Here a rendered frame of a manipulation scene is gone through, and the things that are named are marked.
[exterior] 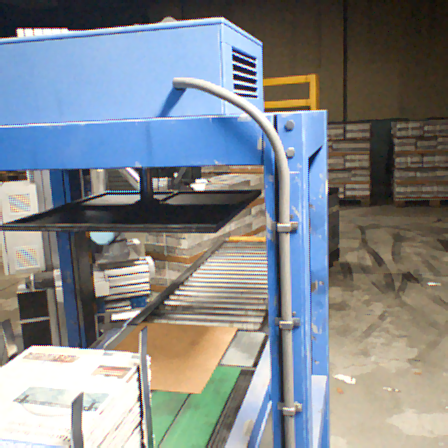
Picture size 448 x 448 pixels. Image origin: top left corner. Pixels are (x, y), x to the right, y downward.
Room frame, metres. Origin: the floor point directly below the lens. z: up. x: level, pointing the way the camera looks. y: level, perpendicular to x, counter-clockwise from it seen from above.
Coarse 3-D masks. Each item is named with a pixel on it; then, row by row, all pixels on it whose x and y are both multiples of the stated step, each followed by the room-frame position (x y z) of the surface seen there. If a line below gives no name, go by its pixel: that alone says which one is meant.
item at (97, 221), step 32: (128, 192) 1.75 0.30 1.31; (160, 192) 1.72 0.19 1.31; (192, 192) 1.69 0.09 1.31; (224, 192) 1.66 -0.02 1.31; (256, 192) 1.59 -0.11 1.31; (32, 224) 1.25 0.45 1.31; (64, 224) 1.23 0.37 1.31; (96, 224) 1.21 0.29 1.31; (128, 224) 1.19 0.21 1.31; (160, 224) 1.17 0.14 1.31; (192, 224) 1.15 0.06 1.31; (224, 224) 1.19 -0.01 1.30
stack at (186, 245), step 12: (264, 204) 4.23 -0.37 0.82; (240, 216) 3.91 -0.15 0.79; (252, 216) 4.06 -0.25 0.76; (264, 216) 4.23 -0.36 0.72; (228, 228) 3.77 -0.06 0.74; (240, 228) 3.90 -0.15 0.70; (252, 228) 4.06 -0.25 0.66; (156, 240) 3.48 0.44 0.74; (168, 240) 3.42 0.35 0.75; (180, 240) 3.36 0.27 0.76; (192, 240) 3.38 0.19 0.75; (204, 240) 3.49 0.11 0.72; (216, 240) 3.62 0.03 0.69; (156, 252) 3.49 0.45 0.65; (168, 252) 3.42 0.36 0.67; (180, 252) 3.37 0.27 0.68; (192, 252) 3.38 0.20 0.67; (156, 264) 3.49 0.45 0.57; (168, 264) 3.43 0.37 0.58; (180, 264) 3.37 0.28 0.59; (156, 276) 3.49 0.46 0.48; (168, 276) 3.44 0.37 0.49
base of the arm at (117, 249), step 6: (114, 240) 2.77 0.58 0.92; (120, 240) 2.78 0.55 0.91; (108, 246) 2.77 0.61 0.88; (114, 246) 2.76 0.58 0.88; (120, 246) 2.78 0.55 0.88; (126, 246) 2.81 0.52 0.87; (108, 252) 2.77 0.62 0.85; (114, 252) 2.75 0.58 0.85; (120, 252) 2.76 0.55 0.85; (126, 252) 2.79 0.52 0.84; (108, 258) 2.76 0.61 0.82; (114, 258) 2.75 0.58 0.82; (120, 258) 2.76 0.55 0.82
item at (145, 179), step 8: (136, 168) 1.44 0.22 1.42; (144, 168) 1.43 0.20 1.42; (152, 168) 1.45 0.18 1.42; (144, 176) 1.44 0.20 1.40; (144, 184) 1.44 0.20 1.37; (152, 184) 1.45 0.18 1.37; (144, 192) 1.44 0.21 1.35; (152, 192) 1.45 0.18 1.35; (144, 200) 1.44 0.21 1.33; (152, 200) 1.45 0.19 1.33
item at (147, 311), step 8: (224, 240) 3.12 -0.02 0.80; (216, 248) 2.94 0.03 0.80; (208, 256) 2.78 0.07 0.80; (192, 264) 2.63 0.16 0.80; (200, 264) 2.63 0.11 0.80; (184, 272) 2.50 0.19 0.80; (192, 272) 2.49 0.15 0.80; (176, 280) 2.37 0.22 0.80; (184, 280) 2.37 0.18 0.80; (168, 288) 2.26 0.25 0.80; (160, 296) 2.16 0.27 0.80; (168, 296) 2.16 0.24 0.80; (152, 304) 2.06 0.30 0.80; (144, 312) 1.98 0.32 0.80; (152, 312) 1.99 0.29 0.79; (136, 320) 1.90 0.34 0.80; (144, 320) 1.91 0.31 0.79
